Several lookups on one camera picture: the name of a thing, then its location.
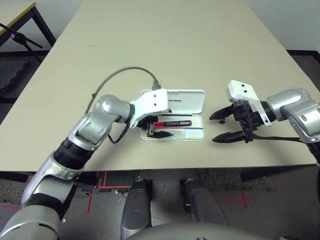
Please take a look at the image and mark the white plastic pencil case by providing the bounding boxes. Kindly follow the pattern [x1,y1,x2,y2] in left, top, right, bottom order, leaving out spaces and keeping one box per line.
[140,88,207,141]

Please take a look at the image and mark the grey robot right leg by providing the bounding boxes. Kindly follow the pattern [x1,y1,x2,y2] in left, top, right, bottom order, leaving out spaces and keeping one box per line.
[181,177,228,226]

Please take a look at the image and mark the grey robot left leg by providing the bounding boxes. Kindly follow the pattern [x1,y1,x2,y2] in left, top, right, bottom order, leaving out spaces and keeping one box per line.
[120,178,153,236]

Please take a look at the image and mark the black tripod stand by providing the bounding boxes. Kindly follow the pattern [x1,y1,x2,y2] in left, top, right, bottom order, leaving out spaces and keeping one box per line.
[0,22,44,63]

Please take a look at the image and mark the red and black marker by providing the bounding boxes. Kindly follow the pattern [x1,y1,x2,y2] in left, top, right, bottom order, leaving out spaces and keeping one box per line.
[152,119,193,129]

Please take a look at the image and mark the black table base beam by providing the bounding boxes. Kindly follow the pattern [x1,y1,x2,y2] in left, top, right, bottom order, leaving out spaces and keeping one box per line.
[0,171,32,185]
[241,166,318,182]

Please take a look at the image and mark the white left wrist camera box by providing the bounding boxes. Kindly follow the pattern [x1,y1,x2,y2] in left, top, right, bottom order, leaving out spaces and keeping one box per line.
[129,87,171,129]

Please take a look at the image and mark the grey robot torso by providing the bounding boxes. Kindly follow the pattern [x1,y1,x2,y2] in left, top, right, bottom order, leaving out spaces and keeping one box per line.
[124,222,281,240]

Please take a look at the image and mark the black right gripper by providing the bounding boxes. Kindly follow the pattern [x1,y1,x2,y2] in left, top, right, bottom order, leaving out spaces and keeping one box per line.
[209,101,260,144]

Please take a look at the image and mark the grey robot leg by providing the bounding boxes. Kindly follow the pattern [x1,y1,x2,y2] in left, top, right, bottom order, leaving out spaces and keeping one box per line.
[120,178,153,236]
[181,177,228,226]

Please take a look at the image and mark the beige side table black frame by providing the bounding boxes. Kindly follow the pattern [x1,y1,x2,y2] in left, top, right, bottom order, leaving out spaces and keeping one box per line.
[0,1,57,53]

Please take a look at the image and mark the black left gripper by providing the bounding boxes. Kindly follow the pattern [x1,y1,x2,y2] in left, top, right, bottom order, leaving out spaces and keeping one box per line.
[140,115,174,140]

